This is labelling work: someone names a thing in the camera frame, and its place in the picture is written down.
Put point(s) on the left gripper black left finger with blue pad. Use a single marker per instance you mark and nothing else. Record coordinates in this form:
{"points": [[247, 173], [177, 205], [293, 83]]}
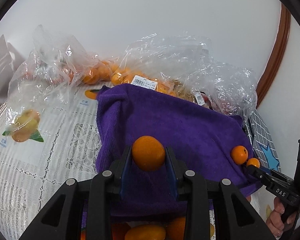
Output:
{"points": [[121, 169]]}

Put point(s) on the purple towel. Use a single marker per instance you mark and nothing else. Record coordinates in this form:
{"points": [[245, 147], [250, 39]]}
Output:
{"points": [[201, 138]]}

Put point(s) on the brown wooden door frame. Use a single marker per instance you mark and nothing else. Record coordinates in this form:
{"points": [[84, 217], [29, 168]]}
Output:
{"points": [[276, 56]]}

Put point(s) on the clear plastic bag right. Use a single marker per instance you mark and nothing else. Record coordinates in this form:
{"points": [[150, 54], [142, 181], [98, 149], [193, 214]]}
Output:
{"points": [[180, 66]]}

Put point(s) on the grey checked book blue star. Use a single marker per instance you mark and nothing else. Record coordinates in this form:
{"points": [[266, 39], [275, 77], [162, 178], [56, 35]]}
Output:
{"points": [[261, 141]]}

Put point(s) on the clear plastic bag left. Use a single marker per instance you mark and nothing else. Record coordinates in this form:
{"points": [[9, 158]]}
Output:
{"points": [[56, 65]]}

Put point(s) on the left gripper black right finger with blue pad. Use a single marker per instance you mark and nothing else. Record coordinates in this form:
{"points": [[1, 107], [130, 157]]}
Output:
{"points": [[175, 170]]}

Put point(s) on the small kumquat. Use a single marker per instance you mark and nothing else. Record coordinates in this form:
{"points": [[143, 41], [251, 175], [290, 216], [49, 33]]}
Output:
{"points": [[239, 154], [253, 162]]}

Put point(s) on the white paper bag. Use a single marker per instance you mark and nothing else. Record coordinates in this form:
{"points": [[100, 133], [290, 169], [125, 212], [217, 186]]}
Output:
{"points": [[10, 60]]}

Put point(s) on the person's right hand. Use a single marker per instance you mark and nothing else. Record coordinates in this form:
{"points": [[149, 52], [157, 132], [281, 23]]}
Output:
{"points": [[274, 221]]}

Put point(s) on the clear plastic bag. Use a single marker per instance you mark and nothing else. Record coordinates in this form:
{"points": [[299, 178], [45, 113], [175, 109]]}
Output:
{"points": [[56, 65], [180, 66]]}

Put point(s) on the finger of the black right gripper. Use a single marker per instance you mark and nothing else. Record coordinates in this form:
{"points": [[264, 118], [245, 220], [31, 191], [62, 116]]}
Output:
{"points": [[275, 182]]}

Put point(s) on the orange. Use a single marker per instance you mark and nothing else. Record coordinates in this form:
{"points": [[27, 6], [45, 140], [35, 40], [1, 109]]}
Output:
{"points": [[146, 232], [175, 229], [148, 153]]}

